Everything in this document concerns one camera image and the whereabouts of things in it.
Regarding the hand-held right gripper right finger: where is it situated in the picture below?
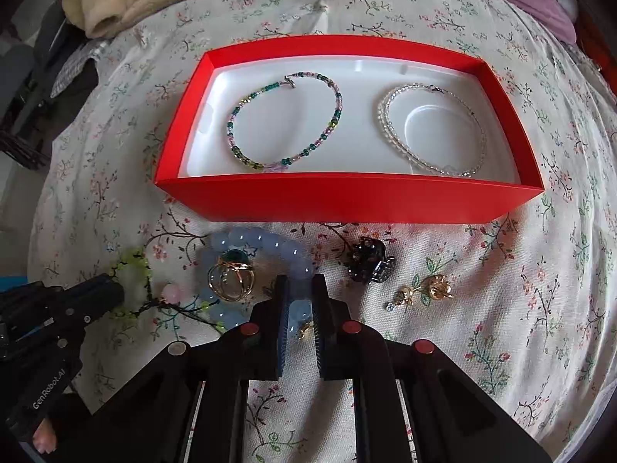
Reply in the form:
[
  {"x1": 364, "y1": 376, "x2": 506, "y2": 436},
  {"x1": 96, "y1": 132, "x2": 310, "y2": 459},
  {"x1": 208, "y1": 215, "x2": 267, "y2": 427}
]
[{"x1": 312, "y1": 274, "x2": 553, "y2": 463}]

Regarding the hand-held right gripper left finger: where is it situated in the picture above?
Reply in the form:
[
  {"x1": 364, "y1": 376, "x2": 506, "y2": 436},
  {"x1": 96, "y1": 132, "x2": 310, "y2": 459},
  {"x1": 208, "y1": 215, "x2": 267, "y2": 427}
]
[{"x1": 87, "y1": 274, "x2": 292, "y2": 463}]

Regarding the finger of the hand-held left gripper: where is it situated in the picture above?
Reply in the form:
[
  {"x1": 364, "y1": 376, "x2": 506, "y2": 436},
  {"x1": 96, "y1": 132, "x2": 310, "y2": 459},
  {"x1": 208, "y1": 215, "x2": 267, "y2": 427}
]
[{"x1": 62, "y1": 274, "x2": 127, "y2": 323}]

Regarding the green beaded bracelet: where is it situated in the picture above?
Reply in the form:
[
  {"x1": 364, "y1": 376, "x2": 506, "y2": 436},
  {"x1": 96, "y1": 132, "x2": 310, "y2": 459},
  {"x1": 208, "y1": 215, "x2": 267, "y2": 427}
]
[{"x1": 108, "y1": 248, "x2": 227, "y2": 333}]

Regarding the gold ring with green stone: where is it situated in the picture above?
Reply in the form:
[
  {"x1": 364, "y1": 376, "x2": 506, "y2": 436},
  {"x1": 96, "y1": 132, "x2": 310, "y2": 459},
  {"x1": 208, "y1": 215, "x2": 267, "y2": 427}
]
[{"x1": 207, "y1": 248, "x2": 254, "y2": 302}]

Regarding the black hair claw clip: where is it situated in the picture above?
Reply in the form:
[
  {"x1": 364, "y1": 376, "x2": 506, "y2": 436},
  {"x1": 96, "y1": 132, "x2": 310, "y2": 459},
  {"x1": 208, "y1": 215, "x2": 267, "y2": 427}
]
[{"x1": 346, "y1": 236, "x2": 397, "y2": 284}]

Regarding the blue beaded bracelet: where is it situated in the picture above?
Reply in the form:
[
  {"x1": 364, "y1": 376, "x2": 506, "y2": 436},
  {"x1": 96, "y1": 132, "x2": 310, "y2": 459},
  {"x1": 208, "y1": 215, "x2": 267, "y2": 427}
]
[{"x1": 195, "y1": 229, "x2": 316, "y2": 333}]

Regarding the red jewelry box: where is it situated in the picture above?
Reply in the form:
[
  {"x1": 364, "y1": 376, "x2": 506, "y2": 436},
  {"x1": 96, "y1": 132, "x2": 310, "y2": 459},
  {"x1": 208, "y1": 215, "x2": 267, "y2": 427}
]
[{"x1": 153, "y1": 34, "x2": 545, "y2": 225}]

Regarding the person's left hand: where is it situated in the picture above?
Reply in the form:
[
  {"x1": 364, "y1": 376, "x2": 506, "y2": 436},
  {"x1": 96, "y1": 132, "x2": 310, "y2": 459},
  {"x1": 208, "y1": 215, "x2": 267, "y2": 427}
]
[{"x1": 31, "y1": 417, "x2": 61, "y2": 454}]

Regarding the floral bed sheet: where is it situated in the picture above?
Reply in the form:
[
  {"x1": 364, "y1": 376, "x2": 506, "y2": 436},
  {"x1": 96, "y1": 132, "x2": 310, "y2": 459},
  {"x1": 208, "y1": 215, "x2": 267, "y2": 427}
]
[{"x1": 29, "y1": 0, "x2": 617, "y2": 463}]

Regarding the grey checkered cloth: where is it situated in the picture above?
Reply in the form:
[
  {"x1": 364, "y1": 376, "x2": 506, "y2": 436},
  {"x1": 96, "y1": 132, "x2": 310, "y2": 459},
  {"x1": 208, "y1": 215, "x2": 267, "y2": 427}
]
[{"x1": 48, "y1": 41, "x2": 111, "y2": 100}]

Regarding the grey chair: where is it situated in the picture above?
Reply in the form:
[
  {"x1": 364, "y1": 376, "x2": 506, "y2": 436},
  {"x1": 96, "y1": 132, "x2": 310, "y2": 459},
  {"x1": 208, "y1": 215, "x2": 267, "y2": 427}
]
[{"x1": 0, "y1": 10, "x2": 97, "y2": 169}]

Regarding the orange cloth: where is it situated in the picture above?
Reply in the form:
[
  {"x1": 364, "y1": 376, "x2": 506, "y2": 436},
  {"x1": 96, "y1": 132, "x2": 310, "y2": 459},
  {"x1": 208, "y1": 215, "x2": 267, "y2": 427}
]
[{"x1": 576, "y1": 10, "x2": 613, "y2": 83}]

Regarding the multicolour beaded bracelet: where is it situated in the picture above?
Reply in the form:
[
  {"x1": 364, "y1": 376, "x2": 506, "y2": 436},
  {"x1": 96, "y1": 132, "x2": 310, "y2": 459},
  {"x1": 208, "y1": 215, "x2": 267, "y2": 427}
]
[{"x1": 226, "y1": 73, "x2": 344, "y2": 173}]

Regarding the clear beaded bracelet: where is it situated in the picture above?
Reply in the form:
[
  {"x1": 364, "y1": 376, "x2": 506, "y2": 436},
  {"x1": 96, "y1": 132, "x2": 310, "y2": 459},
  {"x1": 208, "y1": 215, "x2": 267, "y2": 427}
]
[{"x1": 377, "y1": 83, "x2": 487, "y2": 177}]

